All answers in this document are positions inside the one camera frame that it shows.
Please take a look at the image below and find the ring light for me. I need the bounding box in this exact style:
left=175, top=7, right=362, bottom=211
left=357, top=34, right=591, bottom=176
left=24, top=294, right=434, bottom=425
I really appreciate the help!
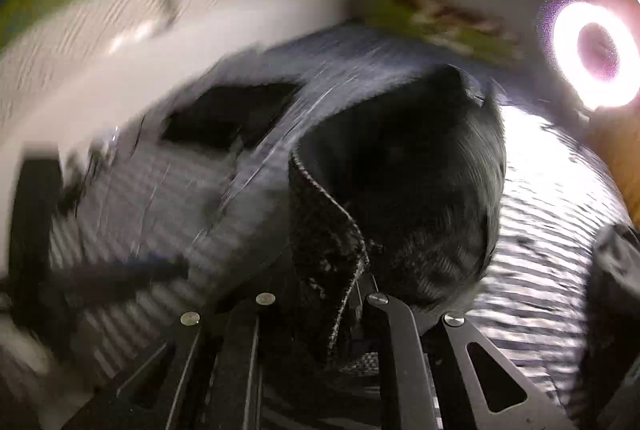
left=537, top=0, right=640, bottom=112

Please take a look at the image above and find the green pillow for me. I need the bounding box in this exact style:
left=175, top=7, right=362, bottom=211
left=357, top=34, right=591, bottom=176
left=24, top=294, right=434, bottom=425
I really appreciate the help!
left=351, top=0, right=524, bottom=69

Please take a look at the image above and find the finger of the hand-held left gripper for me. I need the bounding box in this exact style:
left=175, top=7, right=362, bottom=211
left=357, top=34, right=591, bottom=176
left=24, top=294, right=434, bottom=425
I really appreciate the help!
left=60, top=257, right=191, bottom=300

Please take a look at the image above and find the striped quilt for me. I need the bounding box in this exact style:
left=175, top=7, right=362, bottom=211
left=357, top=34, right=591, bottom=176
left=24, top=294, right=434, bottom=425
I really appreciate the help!
left=45, top=25, right=636, bottom=430

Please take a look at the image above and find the black garment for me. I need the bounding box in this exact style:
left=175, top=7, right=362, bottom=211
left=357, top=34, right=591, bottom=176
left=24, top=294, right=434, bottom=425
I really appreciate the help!
left=160, top=83, right=304, bottom=157
left=287, top=64, right=509, bottom=372

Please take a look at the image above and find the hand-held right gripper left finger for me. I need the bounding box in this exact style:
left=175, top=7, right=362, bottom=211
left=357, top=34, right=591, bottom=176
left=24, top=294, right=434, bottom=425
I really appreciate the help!
left=60, top=293, right=278, bottom=430

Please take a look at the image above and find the folded black garment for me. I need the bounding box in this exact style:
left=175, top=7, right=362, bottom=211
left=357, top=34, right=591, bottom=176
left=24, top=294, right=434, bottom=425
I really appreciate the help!
left=160, top=83, right=304, bottom=157

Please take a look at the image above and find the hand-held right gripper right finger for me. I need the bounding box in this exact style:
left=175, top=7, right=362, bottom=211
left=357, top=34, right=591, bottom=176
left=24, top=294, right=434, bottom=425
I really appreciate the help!
left=365, top=293, right=576, bottom=430

